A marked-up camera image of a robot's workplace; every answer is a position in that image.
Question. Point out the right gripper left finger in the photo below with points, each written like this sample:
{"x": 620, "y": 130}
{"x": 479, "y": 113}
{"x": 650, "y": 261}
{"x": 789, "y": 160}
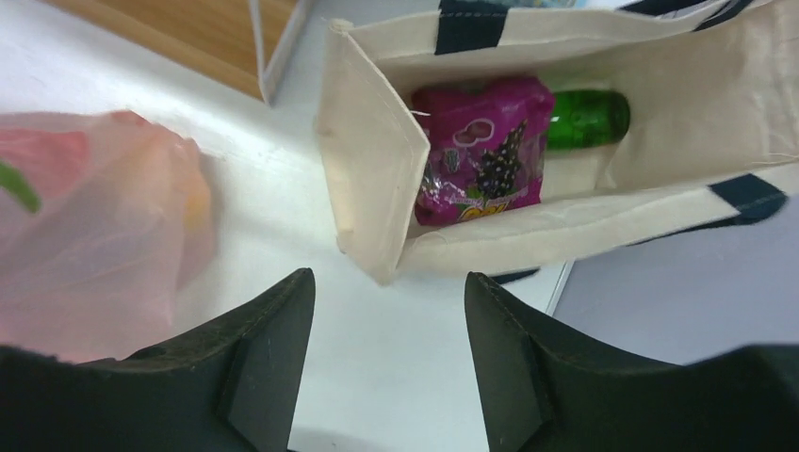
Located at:
{"x": 230, "y": 384}

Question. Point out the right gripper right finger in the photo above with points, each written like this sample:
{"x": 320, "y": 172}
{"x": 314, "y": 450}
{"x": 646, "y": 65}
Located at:
{"x": 545, "y": 386}

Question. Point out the pink plastic grocery bag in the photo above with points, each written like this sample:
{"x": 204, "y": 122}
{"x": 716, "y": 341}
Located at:
{"x": 124, "y": 222}

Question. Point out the beige canvas tote bag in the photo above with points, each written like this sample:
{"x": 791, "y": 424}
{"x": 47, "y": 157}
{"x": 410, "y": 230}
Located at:
{"x": 713, "y": 94}

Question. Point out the purple snack packet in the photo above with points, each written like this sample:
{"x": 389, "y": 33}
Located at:
{"x": 486, "y": 148}

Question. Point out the green bottle in tote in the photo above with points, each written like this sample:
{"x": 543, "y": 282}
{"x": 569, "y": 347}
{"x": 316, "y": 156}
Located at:
{"x": 587, "y": 118}

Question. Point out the white wire shelf rack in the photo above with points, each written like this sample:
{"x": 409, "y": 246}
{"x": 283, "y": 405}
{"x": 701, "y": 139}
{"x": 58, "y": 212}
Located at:
{"x": 245, "y": 45}

